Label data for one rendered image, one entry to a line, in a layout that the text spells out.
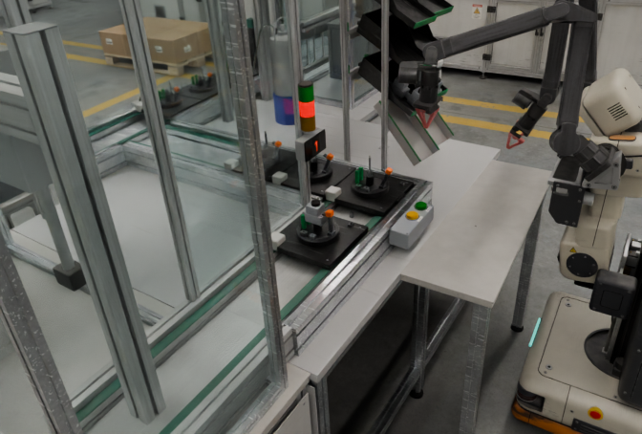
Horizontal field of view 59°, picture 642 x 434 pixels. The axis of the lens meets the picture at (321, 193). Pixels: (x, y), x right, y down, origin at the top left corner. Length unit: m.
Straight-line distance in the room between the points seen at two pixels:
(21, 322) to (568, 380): 1.99
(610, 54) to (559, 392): 4.02
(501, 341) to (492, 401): 0.36
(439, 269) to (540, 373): 0.73
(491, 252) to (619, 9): 4.08
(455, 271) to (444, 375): 0.93
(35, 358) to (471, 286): 1.29
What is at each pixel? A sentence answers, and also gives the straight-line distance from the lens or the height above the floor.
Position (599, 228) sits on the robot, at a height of 0.89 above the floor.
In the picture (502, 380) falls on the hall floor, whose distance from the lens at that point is 2.74.
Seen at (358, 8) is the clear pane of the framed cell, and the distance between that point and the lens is 3.00.
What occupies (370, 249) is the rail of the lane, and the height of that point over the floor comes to 0.96.
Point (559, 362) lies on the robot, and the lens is 2.48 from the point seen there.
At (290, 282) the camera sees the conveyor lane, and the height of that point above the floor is 0.92.
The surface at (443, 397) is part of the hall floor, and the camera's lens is 2.63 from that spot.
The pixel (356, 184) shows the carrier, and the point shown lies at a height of 1.00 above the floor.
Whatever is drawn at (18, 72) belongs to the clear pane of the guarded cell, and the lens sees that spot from 0.78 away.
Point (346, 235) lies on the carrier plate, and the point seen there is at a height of 0.97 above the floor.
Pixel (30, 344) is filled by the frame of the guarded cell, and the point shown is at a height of 1.47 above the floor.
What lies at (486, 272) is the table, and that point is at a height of 0.86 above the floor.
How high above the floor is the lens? 2.01
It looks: 30 degrees down
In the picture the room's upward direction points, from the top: 3 degrees counter-clockwise
